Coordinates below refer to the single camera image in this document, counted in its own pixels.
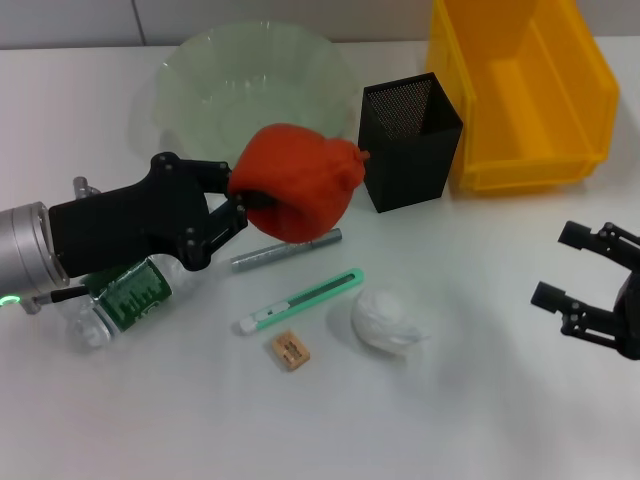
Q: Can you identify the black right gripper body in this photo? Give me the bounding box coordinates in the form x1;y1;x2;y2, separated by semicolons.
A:
613;271;640;361

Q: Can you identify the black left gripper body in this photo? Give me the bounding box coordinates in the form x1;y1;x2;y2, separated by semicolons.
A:
48;152;222;279

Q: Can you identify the clear bottle with green label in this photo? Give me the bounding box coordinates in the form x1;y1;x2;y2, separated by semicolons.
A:
62;197;236;354

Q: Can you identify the white paper ball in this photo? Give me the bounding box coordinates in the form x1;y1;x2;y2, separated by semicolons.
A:
349;285;432;355

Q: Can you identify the grey marker pen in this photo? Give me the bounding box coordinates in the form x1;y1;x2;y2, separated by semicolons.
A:
231;228;345;274

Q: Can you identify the green glass fruit plate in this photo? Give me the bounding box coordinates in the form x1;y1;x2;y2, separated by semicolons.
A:
149;18;357;166

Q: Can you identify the green utility knife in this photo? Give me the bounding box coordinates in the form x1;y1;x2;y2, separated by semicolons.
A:
232;267;365;336

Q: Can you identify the black mesh pen holder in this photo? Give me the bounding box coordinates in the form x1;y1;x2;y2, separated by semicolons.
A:
355;72;465;215

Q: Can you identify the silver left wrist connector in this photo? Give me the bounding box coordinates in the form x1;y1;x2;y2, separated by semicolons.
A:
73;176;100;200

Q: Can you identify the yellow plastic bin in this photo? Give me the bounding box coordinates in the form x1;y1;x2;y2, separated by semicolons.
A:
424;0;621;194

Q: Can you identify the small wooden pencil sharpener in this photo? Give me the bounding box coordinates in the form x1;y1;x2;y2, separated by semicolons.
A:
269;328;312;374

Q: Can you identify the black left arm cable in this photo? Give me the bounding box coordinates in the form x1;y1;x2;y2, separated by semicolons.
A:
22;284;89;315

